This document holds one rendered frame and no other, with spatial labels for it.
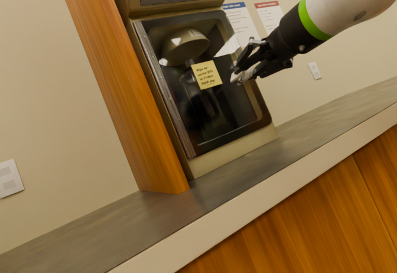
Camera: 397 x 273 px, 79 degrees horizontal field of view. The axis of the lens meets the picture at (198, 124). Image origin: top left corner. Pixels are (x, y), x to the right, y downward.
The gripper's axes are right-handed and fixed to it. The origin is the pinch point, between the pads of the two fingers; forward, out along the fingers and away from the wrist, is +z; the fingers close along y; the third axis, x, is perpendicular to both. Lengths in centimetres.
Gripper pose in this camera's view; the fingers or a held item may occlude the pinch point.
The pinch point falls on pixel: (241, 75)
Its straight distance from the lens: 71.4
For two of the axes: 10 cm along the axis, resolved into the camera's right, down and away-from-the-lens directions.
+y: -9.0, -3.2, -3.1
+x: -2.1, 9.2, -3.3
